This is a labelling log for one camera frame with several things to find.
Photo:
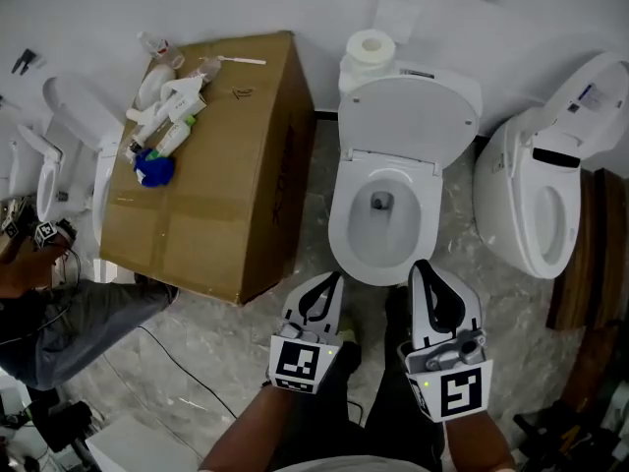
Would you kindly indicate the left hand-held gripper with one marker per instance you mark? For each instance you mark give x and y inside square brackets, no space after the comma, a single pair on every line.
[297,359]

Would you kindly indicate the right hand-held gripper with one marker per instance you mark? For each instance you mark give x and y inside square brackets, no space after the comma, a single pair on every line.
[454,386]

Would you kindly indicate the white toilet seat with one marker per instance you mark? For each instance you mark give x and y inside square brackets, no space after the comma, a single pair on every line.
[339,224]

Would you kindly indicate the person's left forearm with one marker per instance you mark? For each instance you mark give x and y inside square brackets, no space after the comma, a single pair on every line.
[245,435]

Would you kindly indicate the person's right forearm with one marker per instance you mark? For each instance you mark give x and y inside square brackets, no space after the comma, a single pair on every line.
[479,445]

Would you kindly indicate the white smart toilet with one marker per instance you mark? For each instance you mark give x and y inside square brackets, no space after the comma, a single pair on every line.
[511,199]

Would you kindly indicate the white toilet paper roll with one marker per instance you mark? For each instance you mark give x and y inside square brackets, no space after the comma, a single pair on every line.
[371,49]
[350,79]

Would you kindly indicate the white smart toilet lid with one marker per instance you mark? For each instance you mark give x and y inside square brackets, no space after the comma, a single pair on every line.
[589,106]

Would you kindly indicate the white toilet with raised lid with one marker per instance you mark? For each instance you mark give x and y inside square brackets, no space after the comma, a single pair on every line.
[103,175]

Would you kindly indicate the small white toilet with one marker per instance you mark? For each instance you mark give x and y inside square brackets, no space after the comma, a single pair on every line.
[46,185]

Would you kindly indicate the hanging toilet paper strip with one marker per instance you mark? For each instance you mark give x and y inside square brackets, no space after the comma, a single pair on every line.
[400,8]

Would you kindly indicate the person's shoe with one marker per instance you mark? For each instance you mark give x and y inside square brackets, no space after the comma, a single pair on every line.
[350,333]

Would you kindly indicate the person's black trousers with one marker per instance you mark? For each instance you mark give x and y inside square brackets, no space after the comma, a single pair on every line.
[398,376]

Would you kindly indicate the large cardboard box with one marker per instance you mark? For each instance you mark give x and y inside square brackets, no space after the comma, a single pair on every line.
[231,175]

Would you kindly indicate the dark wooden boards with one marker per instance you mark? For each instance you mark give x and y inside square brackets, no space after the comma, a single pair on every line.
[589,253]

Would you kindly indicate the pile of dark tools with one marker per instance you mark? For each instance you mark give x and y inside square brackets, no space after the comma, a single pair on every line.
[575,435]

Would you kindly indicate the blue cloth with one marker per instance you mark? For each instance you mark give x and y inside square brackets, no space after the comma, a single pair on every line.
[154,169]

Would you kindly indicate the white tube green cap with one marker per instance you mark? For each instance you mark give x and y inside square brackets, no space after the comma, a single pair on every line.
[172,138]

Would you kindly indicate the white carton box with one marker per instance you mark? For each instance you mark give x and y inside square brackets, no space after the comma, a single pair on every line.
[184,99]

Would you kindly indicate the white squeeze bottle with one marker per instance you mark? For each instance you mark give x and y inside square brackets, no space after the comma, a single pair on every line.
[147,123]

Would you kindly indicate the white stick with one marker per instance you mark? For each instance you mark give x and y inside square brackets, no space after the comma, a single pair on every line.
[241,60]

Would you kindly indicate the small clear plastic bottle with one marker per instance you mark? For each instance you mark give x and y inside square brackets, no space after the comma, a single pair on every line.
[206,71]

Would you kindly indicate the white oval container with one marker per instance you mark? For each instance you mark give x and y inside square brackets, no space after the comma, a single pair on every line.
[153,84]

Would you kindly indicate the black bag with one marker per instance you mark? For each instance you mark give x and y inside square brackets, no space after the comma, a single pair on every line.
[64,426]

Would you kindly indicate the clear plastic bottle red label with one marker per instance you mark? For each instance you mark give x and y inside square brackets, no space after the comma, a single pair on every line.
[159,47]

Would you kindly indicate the black wall clip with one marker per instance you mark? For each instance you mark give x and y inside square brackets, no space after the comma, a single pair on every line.
[23,62]

